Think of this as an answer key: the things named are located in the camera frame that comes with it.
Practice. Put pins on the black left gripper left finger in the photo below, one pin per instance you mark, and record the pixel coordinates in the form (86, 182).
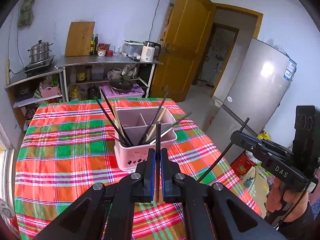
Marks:
(105, 212)

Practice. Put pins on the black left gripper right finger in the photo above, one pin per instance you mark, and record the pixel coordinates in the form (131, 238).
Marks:
(211, 211)

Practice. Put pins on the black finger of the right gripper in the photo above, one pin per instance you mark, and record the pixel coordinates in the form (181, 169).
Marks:
(246, 142)

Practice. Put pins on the steel kitchen work table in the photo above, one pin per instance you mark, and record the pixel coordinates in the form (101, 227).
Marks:
(108, 63)

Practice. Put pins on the yellow snack bag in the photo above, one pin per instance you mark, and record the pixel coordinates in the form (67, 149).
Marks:
(263, 135)

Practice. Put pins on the red gift box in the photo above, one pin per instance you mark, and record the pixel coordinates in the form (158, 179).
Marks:
(242, 165)

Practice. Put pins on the silver refrigerator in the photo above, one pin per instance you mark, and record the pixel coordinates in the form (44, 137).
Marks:
(262, 81)

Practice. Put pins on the black chopstick leaning right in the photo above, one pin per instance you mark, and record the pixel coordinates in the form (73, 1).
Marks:
(167, 130)

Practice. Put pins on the black chopstick leaning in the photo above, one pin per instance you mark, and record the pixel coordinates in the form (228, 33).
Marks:
(167, 130)
(123, 139)

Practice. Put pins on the black chopstick leaning left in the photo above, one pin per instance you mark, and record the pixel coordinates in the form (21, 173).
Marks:
(123, 139)

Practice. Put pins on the black chopstick in caddy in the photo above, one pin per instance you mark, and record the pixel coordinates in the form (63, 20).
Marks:
(143, 138)

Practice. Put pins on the pink plastic utensil caddy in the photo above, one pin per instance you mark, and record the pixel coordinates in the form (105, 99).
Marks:
(134, 122)

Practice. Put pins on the dark glass jug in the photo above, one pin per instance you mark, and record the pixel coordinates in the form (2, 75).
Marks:
(92, 92)

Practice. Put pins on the white purple storage box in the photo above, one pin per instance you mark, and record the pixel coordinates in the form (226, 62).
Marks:
(135, 92)

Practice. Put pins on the black wok pan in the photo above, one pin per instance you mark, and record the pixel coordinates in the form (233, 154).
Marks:
(121, 85)

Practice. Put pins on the yellow wooden door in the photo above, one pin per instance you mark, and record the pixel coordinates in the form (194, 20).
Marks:
(184, 44)

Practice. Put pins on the pink plastic basket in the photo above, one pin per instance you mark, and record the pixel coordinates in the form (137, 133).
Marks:
(49, 91)

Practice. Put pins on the white electric kettle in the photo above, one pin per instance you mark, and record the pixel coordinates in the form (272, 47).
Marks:
(150, 51)

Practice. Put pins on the wooden side shelf unit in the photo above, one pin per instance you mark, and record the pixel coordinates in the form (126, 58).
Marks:
(24, 94)

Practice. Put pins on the red lidded jar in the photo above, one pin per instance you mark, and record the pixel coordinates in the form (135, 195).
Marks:
(101, 50)

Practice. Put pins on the dark oil bottle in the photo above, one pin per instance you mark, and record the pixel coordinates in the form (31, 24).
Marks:
(95, 44)

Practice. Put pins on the stainless steel steamer pot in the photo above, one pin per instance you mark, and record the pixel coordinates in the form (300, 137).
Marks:
(39, 51)

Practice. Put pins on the wooden cutting board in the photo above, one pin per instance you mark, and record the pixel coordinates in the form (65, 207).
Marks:
(79, 38)

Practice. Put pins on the green hanging cloth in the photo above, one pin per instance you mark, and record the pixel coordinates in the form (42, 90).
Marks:
(26, 15)

